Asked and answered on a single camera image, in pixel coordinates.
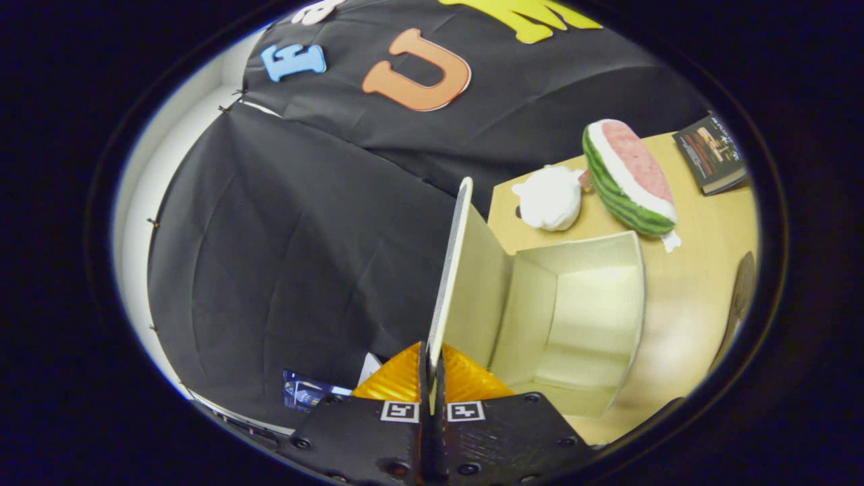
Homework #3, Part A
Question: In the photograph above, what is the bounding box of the watermelon slice plush toy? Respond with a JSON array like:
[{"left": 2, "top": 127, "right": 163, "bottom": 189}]
[{"left": 581, "top": 119, "right": 683, "bottom": 254}]

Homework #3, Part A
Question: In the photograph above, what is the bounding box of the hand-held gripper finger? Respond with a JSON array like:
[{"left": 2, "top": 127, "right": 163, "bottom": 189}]
[
  {"left": 433, "top": 343, "right": 596, "bottom": 486},
  {"left": 275, "top": 340, "right": 431, "bottom": 486}
]

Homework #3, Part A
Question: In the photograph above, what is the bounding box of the brown shoe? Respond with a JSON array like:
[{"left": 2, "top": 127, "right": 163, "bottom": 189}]
[{"left": 709, "top": 250, "right": 758, "bottom": 373}]

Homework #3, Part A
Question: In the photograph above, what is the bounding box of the white paper sheet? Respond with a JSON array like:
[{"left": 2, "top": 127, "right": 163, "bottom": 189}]
[{"left": 356, "top": 351, "right": 383, "bottom": 387}]

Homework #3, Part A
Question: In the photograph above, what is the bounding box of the white plush toy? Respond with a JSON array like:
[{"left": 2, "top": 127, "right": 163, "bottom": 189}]
[{"left": 511, "top": 164, "right": 583, "bottom": 233}]

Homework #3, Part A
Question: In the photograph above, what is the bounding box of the black cover book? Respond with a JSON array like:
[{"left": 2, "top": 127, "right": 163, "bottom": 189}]
[{"left": 671, "top": 113, "right": 749, "bottom": 197}]

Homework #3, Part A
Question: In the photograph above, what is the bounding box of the black backdrop cloth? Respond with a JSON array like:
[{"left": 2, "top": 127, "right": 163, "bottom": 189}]
[{"left": 147, "top": 0, "right": 709, "bottom": 427}]

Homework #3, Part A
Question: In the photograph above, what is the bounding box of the foldable fabric storage box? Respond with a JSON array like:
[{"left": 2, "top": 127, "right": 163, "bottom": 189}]
[{"left": 427, "top": 176, "right": 647, "bottom": 419}]

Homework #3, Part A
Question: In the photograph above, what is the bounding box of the blue printed item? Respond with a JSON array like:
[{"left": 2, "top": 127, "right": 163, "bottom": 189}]
[{"left": 281, "top": 369, "right": 353, "bottom": 413}]

